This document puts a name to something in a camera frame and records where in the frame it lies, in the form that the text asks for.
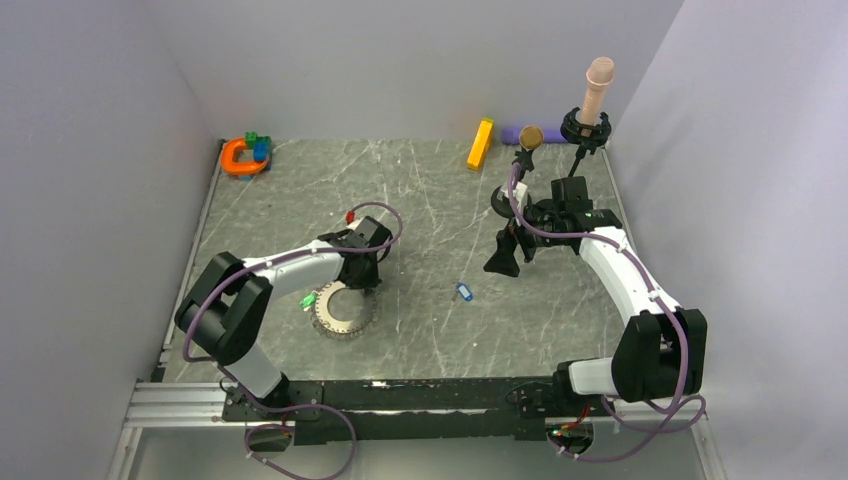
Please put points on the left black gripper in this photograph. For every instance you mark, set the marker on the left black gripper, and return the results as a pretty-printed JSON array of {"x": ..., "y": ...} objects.
[{"x": 370, "y": 281}]

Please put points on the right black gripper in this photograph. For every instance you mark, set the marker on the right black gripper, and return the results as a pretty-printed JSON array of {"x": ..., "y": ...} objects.
[{"x": 503, "y": 260}]

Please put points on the blue key tag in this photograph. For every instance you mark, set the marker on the blue key tag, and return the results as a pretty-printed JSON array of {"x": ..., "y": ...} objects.
[{"x": 462, "y": 291}]

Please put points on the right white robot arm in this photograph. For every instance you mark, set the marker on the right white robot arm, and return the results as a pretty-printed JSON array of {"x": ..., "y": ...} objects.
[{"x": 661, "y": 351}]

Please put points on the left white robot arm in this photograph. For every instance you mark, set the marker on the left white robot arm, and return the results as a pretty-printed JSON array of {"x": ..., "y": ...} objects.
[{"x": 223, "y": 311}]

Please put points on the short black microphone stand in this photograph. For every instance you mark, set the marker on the short black microphone stand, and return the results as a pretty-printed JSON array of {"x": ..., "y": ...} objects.
[{"x": 523, "y": 161}]

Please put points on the green key tag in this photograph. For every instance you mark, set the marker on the green key tag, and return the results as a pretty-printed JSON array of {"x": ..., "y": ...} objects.
[{"x": 307, "y": 302}]

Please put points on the yellow toy block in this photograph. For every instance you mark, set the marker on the yellow toy block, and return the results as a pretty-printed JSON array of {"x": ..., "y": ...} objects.
[{"x": 480, "y": 144}]

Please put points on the purple cylinder toy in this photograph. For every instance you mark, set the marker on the purple cylinder toy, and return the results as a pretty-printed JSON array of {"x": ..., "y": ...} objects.
[{"x": 513, "y": 135}]

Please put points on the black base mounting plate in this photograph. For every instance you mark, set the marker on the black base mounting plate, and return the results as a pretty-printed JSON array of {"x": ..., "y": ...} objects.
[{"x": 522, "y": 408}]

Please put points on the tall black microphone stand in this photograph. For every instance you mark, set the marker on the tall black microphone stand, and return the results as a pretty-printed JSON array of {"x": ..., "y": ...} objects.
[{"x": 588, "y": 137}]

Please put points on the blue toy block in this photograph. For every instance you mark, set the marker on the blue toy block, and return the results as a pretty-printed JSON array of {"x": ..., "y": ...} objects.
[{"x": 261, "y": 152}]

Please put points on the green toy block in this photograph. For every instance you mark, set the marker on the green toy block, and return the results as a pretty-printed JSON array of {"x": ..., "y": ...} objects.
[{"x": 255, "y": 141}]

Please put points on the pink microphone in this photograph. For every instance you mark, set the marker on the pink microphone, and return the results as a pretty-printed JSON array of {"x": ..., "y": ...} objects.
[{"x": 599, "y": 77}]

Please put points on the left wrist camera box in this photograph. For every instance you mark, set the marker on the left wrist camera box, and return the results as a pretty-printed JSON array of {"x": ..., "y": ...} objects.
[{"x": 353, "y": 221}]

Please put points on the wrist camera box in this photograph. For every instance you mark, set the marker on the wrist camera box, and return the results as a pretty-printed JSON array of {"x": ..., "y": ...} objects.
[
  {"x": 520, "y": 195},
  {"x": 353, "y": 221}
]

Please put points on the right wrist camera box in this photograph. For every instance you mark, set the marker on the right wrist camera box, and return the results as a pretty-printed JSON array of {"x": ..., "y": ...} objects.
[{"x": 520, "y": 195}]

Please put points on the orange ring toy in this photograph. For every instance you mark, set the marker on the orange ring toy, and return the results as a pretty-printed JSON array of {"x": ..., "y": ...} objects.
[{"x": 236, "y": 160}]

